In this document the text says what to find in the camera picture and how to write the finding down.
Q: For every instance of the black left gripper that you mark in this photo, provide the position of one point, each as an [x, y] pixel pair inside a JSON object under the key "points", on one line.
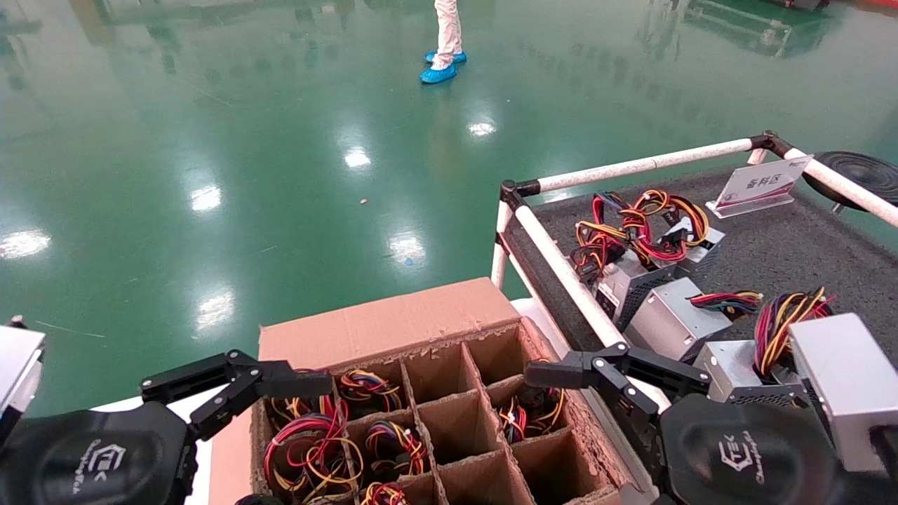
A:
{"points": [[84, 456]]}

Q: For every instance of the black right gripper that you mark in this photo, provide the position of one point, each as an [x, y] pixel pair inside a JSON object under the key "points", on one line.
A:
{"points": [[744, 456]]}

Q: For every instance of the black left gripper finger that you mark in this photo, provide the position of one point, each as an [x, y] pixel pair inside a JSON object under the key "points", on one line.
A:
{"points": [[280, 382]]}

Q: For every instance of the brown cardboard divider box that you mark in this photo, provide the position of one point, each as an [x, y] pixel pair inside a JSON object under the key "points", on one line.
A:
{"points": [[393, 322]]}

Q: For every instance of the blue shoe cover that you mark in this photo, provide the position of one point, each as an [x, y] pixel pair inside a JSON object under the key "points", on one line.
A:
{"points": [[457, 56], [438, 73]]}

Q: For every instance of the black round ribbed disc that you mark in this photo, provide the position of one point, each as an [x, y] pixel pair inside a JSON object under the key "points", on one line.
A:
{"points": [[863, 175]]}

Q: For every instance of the person in white trousers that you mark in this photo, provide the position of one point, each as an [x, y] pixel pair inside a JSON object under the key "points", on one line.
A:
{"points": [[447, 31]]}

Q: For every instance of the white pipe table frame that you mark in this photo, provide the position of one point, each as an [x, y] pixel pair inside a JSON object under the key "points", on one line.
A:
{"points": [[561, 265]]}

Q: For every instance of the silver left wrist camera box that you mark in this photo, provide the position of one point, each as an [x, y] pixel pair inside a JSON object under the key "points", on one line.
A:
{"points": [[17, 365]]}

